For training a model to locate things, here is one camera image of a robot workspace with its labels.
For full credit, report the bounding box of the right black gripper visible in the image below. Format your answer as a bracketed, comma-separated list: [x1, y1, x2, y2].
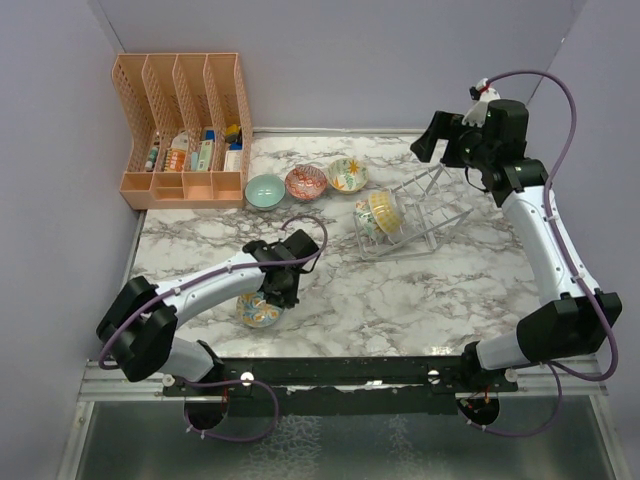
[411, 110, 495, 171]

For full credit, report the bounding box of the blue orange floral bowl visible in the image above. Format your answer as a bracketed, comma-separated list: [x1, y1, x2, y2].
[236, 292, 284, 328]

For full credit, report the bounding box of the yellow dotted sun bowl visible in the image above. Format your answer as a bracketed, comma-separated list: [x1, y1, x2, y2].
[368, 190, 405, 234]

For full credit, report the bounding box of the yellow flower bowl front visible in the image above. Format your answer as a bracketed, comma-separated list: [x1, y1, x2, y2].
[355, 200, 386, 243]

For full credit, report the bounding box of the yellow flower bowl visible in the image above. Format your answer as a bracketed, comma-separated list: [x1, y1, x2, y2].
[355, 200, 386, 243]
[326, 158, 369, 194]

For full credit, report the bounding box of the yellow flower bowl back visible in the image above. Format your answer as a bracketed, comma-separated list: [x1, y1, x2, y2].
[326, 158, 369, 194]

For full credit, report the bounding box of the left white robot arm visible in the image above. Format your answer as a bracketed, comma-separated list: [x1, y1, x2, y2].
[96, 229, 321, 395]

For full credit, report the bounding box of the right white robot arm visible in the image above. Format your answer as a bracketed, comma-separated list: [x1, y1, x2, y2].
[410, 99, 622, 391]

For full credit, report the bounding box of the light teal bowl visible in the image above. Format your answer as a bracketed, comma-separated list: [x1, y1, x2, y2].
[244, 174, 286, 211]

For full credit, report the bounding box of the red patterned bowl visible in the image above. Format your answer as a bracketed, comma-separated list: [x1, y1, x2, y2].
[284, 165, 328, 201]

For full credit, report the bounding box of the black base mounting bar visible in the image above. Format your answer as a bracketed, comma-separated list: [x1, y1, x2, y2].
[163, 356, 518, 417]

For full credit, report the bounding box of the orange plastic file organizer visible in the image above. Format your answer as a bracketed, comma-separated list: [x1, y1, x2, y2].
[112, 53, 253, 211]

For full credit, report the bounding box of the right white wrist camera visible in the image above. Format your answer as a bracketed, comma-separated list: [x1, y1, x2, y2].
[464, 78, 501, 127]

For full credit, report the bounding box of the white wire dish rack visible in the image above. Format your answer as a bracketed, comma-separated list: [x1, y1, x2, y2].
[353, 166, 473, 261]

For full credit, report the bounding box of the aluminium frame rail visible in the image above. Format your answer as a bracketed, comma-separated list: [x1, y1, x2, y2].
[78, 357, 609, 402]

